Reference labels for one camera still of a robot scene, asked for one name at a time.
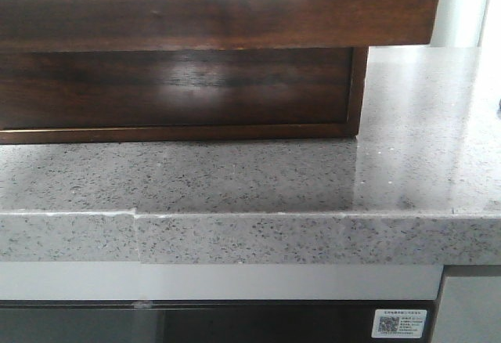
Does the dark wooden drawer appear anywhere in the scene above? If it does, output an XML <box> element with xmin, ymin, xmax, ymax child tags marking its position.
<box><xmin>1</xmin><ymin>49</ymin><xmax>352</xmax><ymax>129</ymax></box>
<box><xmin>1</xmin><ymin>0</ymin><xmax>438</xmax><ymax>52</ymax></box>

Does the black glass built-in appliance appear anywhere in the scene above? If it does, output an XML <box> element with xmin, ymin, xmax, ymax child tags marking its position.
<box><xmin>1</xmin><ymin>300</ymin><xmax>435</xmax><ymax>342</ymax></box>

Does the dark wooden drawer cabinet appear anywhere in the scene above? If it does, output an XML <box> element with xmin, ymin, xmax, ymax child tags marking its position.
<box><xmin>1</xmin><ymin>47</ymin><xmax>368</xmax><ymax>144</ymax></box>

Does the grey cabinet door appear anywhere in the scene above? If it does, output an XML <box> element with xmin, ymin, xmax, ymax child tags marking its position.
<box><xmin>431</xmin><ymin>265</ymin><xmax>500</xmax><ymax>342</ymax></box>

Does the white QR code sticker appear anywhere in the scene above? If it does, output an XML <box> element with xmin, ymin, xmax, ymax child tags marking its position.
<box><xmin>371</xmin><ymin>309</ymin><xmax>427</xmax><ymax>339</ymax></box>

